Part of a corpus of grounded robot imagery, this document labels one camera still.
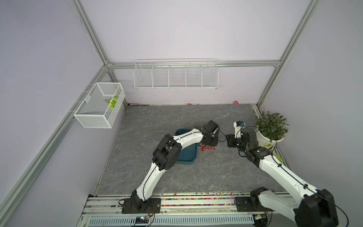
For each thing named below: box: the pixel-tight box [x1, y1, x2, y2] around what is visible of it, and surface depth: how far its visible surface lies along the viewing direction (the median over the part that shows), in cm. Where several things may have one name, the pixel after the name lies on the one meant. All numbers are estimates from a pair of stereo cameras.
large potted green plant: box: [254, 110, 290, 149], surface depth 86 cm
